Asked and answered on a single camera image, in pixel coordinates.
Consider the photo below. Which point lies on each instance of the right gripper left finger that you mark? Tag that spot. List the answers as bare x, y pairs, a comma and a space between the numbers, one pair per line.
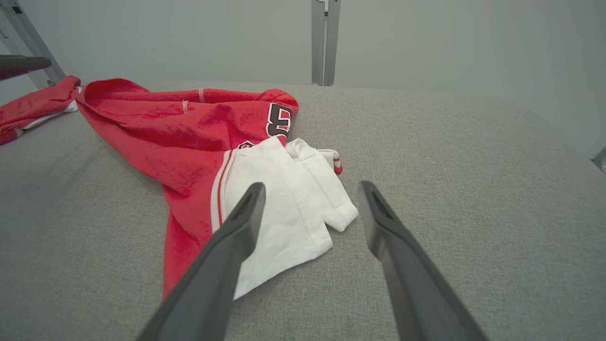
213, 274

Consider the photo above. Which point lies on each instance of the grey metal upright post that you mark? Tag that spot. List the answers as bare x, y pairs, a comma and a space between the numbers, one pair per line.
332, 42
317, 42

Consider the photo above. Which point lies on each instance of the grey slanted metal frame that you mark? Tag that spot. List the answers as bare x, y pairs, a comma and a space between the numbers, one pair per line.
33, 42

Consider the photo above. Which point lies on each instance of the red white basketball jersey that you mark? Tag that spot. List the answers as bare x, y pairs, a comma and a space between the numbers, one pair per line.
156, 128

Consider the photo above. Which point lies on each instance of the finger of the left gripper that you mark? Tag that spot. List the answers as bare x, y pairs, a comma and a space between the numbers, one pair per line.
21, 65

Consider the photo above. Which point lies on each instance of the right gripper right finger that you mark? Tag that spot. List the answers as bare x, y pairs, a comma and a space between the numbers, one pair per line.
412, 284

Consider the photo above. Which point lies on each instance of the red shorts with white stripe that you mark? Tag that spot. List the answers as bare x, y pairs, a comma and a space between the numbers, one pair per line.
28, 106

